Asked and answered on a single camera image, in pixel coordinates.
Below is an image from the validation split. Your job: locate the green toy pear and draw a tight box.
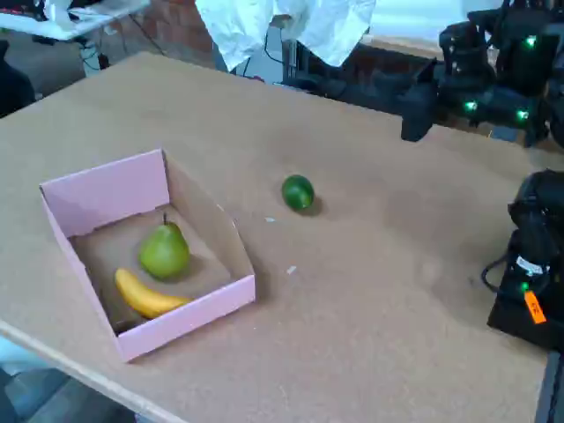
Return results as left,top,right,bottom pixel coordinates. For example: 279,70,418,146
138,212,191,281

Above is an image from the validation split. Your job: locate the pink cardboard box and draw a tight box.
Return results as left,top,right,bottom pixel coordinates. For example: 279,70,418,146
38,148,257,364

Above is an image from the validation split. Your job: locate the round green toy fruit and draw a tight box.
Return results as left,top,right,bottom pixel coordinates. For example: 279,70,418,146
280,174,315,212

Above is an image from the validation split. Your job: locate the white hanging cloth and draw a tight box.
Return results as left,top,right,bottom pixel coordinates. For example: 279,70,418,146
195,0,377,71

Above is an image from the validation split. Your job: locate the orange label tag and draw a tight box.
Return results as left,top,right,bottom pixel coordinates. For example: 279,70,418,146
523,290,548,325

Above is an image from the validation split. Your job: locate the yellow toy banana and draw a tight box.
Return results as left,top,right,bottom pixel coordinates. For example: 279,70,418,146
114,267,195,321

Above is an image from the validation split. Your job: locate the white side table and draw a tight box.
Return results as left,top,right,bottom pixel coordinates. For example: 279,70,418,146
0,0,152,41

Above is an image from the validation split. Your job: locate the black chair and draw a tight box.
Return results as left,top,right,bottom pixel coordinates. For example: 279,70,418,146
0,41,36,119

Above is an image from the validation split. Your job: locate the black looped cable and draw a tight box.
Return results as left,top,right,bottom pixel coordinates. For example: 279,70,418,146
479,255,515,294

